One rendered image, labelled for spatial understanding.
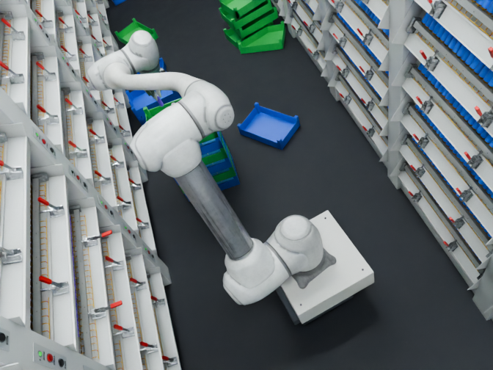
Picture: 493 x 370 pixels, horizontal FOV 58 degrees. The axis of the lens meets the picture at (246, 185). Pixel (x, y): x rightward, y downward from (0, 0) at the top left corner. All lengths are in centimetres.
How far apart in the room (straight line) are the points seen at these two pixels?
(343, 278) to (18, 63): 140
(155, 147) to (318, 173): 128
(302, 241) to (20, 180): 89
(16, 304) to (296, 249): 88
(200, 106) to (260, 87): 164
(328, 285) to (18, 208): 109
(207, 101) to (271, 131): 136
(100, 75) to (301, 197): 115
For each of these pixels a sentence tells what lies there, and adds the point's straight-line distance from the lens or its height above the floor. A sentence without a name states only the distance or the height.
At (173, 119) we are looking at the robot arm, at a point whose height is 109.
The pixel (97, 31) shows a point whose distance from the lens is 339.
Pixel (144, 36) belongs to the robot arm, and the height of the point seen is 102.
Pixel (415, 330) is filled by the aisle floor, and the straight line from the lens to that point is 201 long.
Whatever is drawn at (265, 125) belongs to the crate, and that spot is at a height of 0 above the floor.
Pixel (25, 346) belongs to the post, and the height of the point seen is 113.
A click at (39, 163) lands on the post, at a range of 154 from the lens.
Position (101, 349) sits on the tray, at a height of 74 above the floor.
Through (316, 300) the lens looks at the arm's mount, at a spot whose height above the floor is 30.
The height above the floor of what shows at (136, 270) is 35.
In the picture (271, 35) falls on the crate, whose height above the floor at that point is 0.
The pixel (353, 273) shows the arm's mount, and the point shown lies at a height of 30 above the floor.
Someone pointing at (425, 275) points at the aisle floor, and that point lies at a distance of 209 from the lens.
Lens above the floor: 192
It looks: 52 degrees down
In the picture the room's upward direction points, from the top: 24 degrees counter-clockwise
